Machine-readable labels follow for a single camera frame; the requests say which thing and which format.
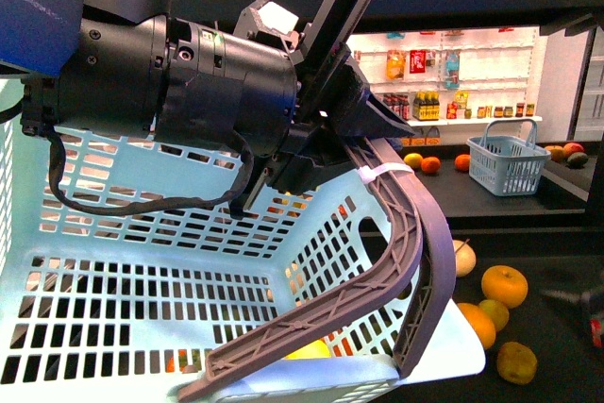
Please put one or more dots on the yellow lemon on shelf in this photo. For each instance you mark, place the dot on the yellow lemon on shelf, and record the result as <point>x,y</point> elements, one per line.
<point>414,160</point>

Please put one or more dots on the white zip tie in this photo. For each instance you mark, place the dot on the white zip tie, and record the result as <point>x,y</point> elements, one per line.
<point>368,174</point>

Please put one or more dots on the brown kiwi upper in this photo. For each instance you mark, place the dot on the brown kiwi upper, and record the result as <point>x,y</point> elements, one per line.
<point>497,311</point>

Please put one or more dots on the light blue shopping basket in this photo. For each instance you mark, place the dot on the light blue shopping basket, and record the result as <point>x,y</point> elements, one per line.
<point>98,309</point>

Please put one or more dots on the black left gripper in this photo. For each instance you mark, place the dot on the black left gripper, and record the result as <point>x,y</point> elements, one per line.
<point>285,100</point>

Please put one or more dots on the small blue basket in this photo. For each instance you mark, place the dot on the small blue basket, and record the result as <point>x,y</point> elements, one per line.
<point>505,165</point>

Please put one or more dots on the cream pear right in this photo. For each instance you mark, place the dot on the cream pear right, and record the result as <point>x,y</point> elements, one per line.
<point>465,258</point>

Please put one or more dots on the dark sauce bottles row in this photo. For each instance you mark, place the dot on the dark sauce bottles row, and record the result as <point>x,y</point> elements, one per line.
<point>398,103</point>

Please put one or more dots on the yellow lemon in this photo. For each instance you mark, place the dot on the yellow lemon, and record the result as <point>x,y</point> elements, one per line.
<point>315,350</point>
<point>414,160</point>

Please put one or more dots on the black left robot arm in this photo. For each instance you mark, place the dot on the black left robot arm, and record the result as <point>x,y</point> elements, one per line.
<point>97,65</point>

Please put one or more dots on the brownish kiwi fruit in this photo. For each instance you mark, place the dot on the brownish kiwi fruit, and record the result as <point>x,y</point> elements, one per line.
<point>516,363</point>

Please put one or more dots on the orange persimmon smooth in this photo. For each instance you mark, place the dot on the orange persimmon smooth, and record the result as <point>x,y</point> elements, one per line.
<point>480,322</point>

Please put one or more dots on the golden orange apple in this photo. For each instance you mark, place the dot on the golden orange apple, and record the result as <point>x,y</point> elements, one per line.
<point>505,284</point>

